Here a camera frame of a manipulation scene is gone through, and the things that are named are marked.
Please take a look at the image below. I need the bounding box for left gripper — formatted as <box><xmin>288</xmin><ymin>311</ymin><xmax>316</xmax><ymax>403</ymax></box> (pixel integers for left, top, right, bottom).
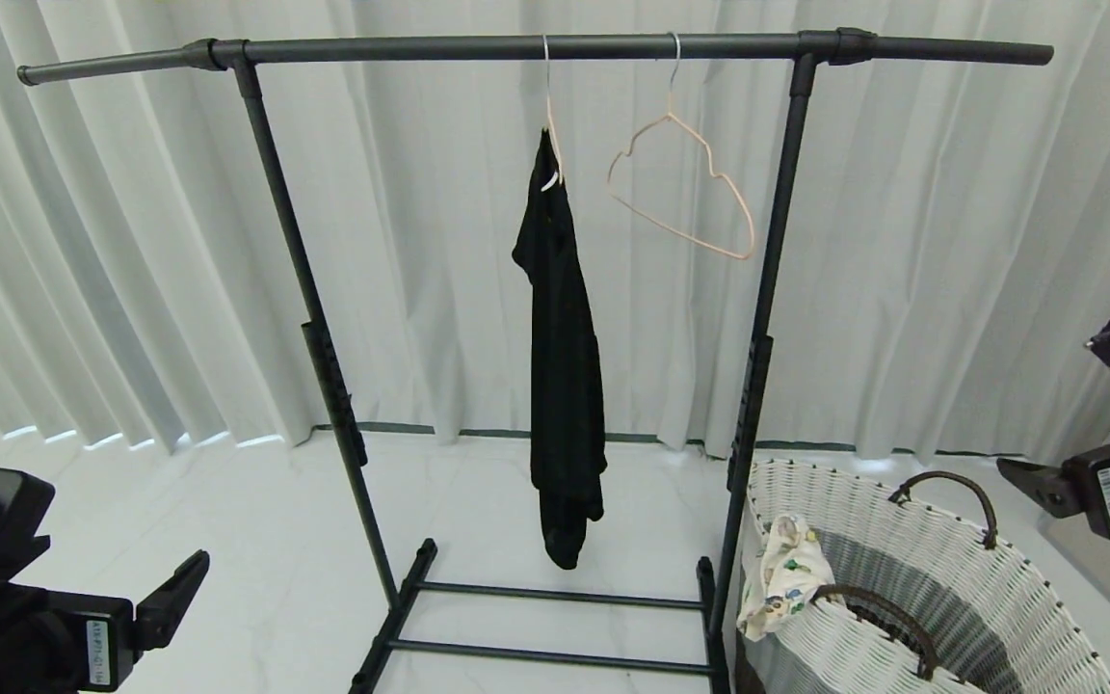
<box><xmin>0</xmin><ymin>549</ymin><xmax>212</xmax><ymax>694</ymax></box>

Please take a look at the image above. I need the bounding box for cream printed garment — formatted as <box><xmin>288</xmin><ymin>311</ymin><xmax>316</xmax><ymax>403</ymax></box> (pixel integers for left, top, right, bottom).
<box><xmin>736</xmin><ymin>513</ymin><xmax>840</xmax><ymax>642</ymax></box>

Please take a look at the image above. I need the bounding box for black garment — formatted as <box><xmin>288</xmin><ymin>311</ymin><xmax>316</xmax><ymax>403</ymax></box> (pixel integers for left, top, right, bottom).
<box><xmin>512</xmin><ymin>128</ymin><xmax>609</xmax><ymax>572</ymax></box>

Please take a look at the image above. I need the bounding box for pink clothes hanger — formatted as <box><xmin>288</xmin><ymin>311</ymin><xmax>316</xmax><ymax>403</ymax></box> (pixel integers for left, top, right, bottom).
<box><xmin>607</xmin><ymin>34</ymin><xmax>756</xmax><ymax>261</ymax></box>
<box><xmin>542</xmin><ymin>35</ymin><xmax>568</xmax><ymax>189</ymax></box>

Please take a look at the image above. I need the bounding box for white laundry basket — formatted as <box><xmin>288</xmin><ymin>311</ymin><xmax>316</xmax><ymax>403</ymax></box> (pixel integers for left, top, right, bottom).
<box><xmin>733</xmin><ymin>458</ymin><xmax>1110</xmax><ymax>694</ymax></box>

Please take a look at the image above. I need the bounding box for black clothes rack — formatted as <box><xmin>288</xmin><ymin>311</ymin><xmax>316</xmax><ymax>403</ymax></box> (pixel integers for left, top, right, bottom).
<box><xmin>17</xmin><ymin>27</ymin><xmax>1055</xmax><ymax>694</ymax></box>

